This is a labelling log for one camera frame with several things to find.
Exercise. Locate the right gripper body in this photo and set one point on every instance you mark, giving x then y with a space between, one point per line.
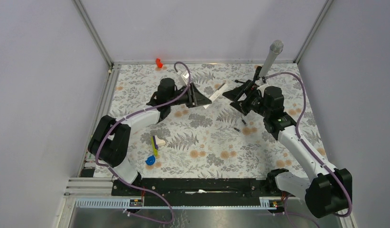
254 102

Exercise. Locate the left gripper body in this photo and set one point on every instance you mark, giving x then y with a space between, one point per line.
182 99

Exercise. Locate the white remote control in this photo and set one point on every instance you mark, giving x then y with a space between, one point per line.
218 92

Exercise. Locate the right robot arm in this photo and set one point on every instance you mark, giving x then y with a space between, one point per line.
327 189

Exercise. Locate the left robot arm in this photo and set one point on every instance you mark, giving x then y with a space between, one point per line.
110 140

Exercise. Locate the black microphone tripod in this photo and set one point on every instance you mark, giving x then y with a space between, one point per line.
256 78

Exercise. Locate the floral tablecloth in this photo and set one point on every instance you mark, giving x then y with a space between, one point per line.
202 143

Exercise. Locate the red toy block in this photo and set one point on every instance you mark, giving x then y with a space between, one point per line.
158 62

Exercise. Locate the grey microphone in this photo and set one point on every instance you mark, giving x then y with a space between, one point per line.
274 50

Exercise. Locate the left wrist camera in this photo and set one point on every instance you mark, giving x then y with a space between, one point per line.
183 77

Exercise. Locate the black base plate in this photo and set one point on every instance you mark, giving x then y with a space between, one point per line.
197 192

